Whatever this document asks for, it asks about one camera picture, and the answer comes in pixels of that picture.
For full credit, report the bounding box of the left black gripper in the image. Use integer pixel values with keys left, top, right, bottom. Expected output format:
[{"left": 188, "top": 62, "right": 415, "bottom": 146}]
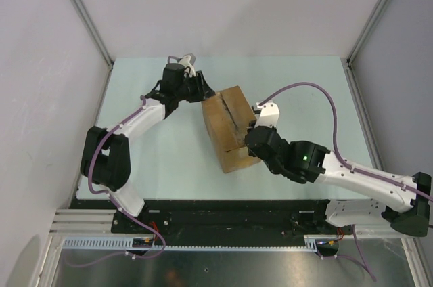
[{"left": 175, "top": 72, "right": 214, "bottom": 104}]

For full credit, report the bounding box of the brown cardboard express box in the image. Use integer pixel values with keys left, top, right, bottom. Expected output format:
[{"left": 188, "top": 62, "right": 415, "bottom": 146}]
[{"left": 201, "top": 86, "right": 260, "bottom": 173}]

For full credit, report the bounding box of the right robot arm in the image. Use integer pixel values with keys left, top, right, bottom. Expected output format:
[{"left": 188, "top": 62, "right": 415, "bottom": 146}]
[{"left": 244, "top": 121, "right": 432, "bottom": 237}]

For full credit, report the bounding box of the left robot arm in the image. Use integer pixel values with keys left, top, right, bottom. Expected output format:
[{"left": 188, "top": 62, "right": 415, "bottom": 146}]
[{"left": 80, "top": 58, "right": 215, "bottom": 233}]

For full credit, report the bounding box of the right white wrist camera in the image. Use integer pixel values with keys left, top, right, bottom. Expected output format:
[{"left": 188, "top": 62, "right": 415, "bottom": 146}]
[{"left": 252, "top": 100, "right": 280, "bottom": 128}]

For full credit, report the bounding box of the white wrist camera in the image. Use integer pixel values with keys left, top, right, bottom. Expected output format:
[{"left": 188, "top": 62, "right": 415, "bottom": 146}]
[
  {"left": 167, "top": 53, "right": 196, "bottom": 77},
  {"left": 252, "top": 100, "right": 280, "bottom": 128}
]

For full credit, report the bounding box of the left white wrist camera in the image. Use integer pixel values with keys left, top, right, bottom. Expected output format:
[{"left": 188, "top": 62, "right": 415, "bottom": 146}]
[{"left": 167, "top": 53, "right": 196, "bottom": 77}]

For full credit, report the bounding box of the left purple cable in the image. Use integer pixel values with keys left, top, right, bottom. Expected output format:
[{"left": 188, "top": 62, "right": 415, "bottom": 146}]
[{"left": 64, "top": 55, "right": 185, "bottom": 267}]

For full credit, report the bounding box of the purple cable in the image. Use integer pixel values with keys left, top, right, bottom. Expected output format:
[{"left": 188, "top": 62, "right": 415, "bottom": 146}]
[
  {"left": 64, "top": 55, "right": 185, "bottom": 267},
  {"left": 258, "top": 82, "right": 433, "bottom": 283}
]

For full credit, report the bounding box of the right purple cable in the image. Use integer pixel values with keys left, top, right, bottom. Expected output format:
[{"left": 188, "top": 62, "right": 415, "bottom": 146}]
[{"left": 258, "top": 82, "right": 433, "bottom": 283}]

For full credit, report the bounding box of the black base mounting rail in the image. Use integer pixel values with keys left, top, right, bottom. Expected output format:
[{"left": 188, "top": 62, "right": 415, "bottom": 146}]
[{"left": 69, "top": 198, "right": 339, "bottom": 238}]

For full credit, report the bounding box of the right aluminium frame post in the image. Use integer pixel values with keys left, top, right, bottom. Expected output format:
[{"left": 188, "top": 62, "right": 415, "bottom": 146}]
[{"left": 348, "top": 0, "right": 412, "bottom": 64}]

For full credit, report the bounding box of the aluminium frame post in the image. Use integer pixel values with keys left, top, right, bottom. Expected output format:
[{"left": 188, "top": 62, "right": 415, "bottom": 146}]
[
  {"left": 348, "top": 0, "right": 412, "bottom": 64},
  {"left": 49, "top": 0, "right": 114, "bottom": 66}
]

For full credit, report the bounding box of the white slotted cable duct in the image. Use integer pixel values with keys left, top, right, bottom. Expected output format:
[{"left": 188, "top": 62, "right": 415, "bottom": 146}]
[{"left": 62, "top": 236, "right": 317, "bottom": 252}]

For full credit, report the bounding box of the left aluminium frame post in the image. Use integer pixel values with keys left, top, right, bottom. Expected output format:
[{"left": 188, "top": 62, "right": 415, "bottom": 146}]
[{"left": 49, "top": 0, "right": 114, "bottom": 66}]

